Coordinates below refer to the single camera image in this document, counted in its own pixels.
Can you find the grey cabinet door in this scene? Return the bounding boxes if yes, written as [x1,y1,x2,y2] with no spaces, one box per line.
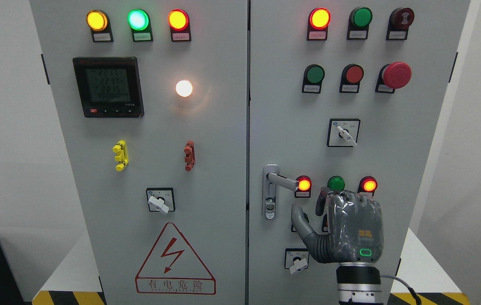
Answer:
[30,0,248,305]
[247,0,470,305]

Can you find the red lit indicator middle right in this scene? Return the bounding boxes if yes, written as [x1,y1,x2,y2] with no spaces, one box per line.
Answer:
[357,176,378,198]

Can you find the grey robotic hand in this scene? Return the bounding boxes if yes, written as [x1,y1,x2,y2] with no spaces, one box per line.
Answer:
[291,187,384,264]

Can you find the silver door handle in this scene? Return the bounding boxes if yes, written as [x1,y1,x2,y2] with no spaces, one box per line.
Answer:
[262,164,299,220]

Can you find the red terminal clip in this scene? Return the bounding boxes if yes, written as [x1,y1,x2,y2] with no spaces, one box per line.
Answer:
[184,140,196,172]

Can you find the red electric hazard warning sticker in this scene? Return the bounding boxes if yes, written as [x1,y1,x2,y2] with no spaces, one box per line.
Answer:
[135,222,216,295]

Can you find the white rotary switch upper right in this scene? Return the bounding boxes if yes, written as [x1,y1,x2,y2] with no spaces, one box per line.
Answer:
[327,118,361,147]

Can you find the red emergency stop button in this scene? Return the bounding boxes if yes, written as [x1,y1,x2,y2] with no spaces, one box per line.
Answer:
[375,61,412,94]

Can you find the white rotary switch lower right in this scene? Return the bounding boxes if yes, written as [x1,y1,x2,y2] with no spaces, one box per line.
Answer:
[284,248,310,275]

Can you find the grey left cabinet door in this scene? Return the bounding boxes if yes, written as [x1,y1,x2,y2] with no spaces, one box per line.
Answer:
[30,0,248,305]

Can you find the green indicator top right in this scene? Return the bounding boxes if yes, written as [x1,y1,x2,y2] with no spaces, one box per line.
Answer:
[346,6,373,40]

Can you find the green lit indicator light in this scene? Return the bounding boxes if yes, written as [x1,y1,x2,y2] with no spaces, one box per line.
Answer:
[127,8,153,42]

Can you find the white rotary switch left door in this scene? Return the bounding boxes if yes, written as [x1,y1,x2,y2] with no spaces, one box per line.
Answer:
[146,187,175,215]

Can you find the white rotary switch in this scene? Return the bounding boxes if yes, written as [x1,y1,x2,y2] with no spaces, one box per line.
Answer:
[284,248,310,275]
[327,118,361,147]

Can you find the red indicator light left door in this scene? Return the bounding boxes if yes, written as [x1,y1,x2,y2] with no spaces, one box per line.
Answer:
[168,8,191,42]

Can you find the red lit indicator top right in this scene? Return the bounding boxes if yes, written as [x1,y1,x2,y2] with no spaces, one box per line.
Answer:
[307,7,332,41]

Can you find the green push button upper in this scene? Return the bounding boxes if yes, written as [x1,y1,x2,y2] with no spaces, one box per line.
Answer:
[301,64,325,94]

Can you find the yellow terminal clip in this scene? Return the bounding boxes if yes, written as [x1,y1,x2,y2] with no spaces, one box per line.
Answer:
[112,140,129,172]

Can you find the white lit indicator light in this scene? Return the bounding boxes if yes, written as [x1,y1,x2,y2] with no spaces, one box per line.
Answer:
[175,79,194,98]

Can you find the red lit indicator middle left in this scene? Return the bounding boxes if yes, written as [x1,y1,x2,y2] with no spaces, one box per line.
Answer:
[294,175,312,198]

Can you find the red lit indicator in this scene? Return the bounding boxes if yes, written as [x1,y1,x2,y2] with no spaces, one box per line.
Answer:
[357,176,378,198]
[294,175,312,198]
[307,7,332,41]

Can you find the green indicator middle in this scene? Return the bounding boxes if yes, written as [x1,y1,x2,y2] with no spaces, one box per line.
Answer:
[327,175,345,192]

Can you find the black digital power meter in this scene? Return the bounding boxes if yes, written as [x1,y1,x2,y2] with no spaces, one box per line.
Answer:
[72,56,144,118]

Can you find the dark red buzzer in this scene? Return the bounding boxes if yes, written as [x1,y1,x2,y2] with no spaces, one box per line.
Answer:
[386,7,415,41]

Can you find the yellow indicator light top left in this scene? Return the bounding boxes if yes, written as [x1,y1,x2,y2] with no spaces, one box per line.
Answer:
[86,10,113,42]

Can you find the grey right cabinet door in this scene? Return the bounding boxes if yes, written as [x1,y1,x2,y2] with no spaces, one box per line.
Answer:
[247,0,470,305]

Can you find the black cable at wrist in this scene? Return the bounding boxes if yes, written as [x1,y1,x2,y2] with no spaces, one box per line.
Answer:
[380,274,422,305]

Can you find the red push button upper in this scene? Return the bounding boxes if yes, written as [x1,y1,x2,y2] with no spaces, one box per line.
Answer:
[339,64,364,94]

